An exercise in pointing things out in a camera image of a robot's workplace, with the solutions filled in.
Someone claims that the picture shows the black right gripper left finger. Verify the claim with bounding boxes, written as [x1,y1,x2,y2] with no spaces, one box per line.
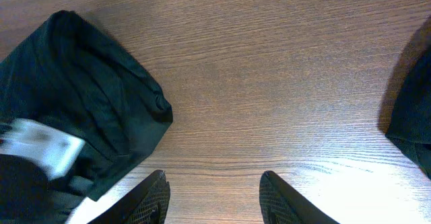
[88,170,170,224]

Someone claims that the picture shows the black trousers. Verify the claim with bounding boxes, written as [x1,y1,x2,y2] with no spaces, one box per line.
[0,9,174,224]

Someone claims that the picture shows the black garment with red label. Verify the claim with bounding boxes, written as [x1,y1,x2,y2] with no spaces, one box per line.
[385,48,430,176]

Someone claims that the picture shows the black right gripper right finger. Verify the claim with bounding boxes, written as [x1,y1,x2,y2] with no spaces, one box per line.
[259,171,338,224]

